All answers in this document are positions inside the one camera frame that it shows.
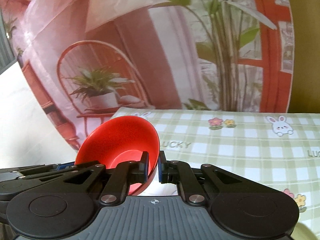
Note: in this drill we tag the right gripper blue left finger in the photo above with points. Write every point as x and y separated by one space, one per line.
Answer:
124 175

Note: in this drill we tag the wooden board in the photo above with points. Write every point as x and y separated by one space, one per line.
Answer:
305 86

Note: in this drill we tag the red bowl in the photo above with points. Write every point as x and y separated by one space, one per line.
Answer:
121 139

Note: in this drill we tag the printed room backdrop cloth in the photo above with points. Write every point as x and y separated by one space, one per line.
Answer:
84 59

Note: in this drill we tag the green square plate near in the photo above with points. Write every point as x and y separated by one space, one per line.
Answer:
302 232

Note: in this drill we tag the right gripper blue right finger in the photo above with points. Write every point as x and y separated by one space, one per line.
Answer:
181 174

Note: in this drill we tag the green checked bunny tablecloth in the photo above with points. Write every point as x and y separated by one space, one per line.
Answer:
278 150

